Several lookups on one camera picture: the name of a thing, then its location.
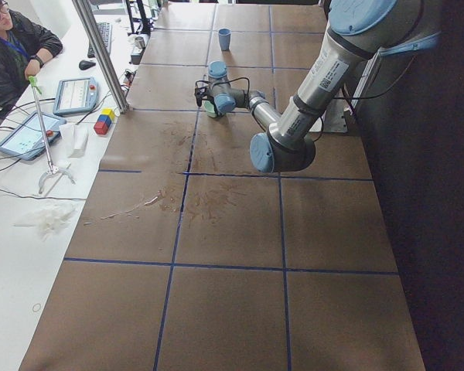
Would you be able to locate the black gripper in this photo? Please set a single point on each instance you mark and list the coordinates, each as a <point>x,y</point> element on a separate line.
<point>199,95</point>

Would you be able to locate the mint green bowl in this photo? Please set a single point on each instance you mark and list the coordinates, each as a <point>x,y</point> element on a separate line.
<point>211,110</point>

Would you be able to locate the blue-grey plastic cup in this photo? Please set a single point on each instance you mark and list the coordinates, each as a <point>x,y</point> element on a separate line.
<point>224,36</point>

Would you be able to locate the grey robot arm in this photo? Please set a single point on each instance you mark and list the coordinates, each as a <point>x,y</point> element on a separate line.
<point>356,31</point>

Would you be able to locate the steel metal cup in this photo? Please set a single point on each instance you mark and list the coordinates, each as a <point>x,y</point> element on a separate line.
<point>139,42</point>

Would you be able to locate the red yellow blue block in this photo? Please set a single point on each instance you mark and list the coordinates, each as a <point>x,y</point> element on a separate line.
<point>104,121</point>

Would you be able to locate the black computer mouse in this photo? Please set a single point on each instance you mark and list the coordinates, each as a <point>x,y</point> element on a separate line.
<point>86,64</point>

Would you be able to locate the upper teach pendant tablet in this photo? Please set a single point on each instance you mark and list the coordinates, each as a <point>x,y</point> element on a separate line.
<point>75,96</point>

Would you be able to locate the teach pendant tablet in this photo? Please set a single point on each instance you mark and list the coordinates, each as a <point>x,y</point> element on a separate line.
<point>75,96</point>
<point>26,141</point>

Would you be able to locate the white tissue paper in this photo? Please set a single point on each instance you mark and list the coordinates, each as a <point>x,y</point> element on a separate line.
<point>74,139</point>

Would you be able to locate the lower teach pendant tablet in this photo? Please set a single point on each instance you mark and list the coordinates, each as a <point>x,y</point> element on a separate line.
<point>26,141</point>

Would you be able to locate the person in black jacket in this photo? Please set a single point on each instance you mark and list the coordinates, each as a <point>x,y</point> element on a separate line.
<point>25,47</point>

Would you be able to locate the crumpled clear plastic wrap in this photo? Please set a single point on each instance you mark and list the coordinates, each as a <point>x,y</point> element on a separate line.
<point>48,220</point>

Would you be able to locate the aluminium frame post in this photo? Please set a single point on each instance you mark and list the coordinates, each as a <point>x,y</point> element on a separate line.
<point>89,23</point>

